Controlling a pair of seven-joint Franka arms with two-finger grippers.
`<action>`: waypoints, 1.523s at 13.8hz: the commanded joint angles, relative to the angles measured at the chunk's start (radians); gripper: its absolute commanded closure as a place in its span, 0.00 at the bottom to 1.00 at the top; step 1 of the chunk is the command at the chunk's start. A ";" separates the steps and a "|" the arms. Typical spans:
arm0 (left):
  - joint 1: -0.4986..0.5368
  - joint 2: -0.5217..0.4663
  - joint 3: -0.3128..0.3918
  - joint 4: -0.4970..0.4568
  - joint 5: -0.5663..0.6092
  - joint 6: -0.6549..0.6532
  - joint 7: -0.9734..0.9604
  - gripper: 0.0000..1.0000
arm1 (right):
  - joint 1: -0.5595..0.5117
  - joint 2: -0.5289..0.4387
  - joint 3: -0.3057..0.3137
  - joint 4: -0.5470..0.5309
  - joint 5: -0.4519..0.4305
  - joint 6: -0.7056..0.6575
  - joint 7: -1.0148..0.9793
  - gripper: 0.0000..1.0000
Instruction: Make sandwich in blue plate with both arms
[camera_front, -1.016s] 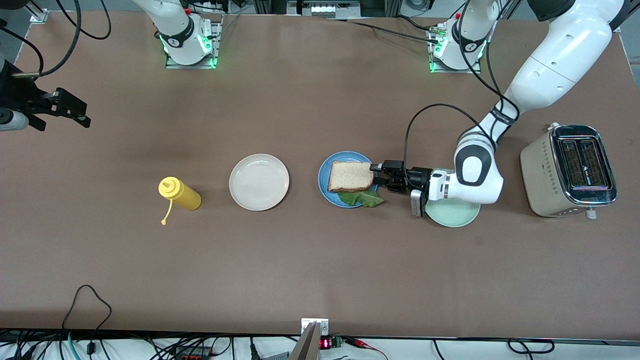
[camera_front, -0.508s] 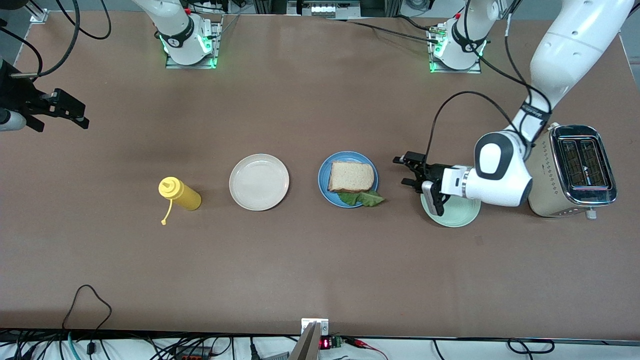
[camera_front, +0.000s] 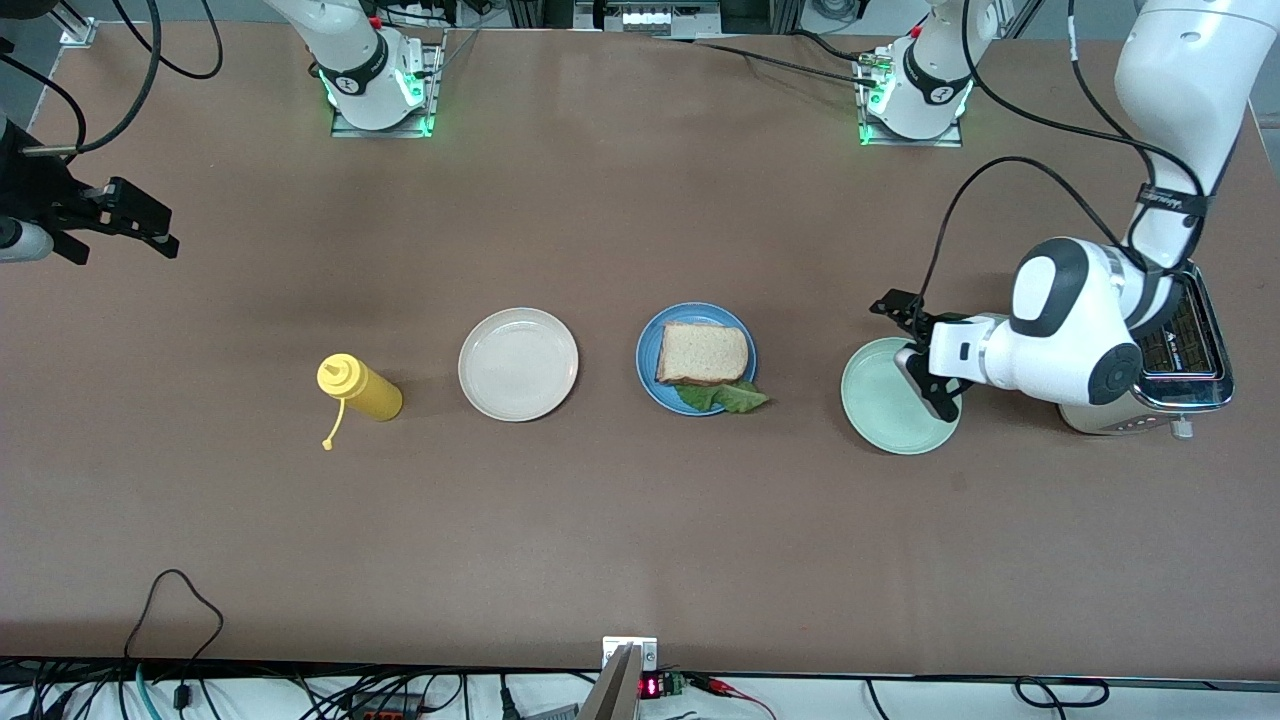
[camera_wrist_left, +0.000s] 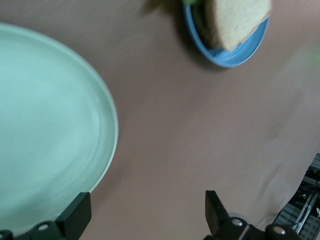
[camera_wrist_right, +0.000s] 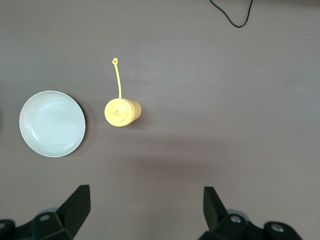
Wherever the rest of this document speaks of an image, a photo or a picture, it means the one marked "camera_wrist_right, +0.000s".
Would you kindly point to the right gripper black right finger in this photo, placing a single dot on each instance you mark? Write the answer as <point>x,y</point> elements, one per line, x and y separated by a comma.
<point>215,215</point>

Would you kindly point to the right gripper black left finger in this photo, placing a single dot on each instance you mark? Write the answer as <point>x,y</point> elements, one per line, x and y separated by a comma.
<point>72,212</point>

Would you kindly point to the yellow squeeze bottle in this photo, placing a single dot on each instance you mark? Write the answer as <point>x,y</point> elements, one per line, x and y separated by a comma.
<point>120,113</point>

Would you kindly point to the beige round plate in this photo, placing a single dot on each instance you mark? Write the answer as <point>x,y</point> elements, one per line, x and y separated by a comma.
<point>52,123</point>

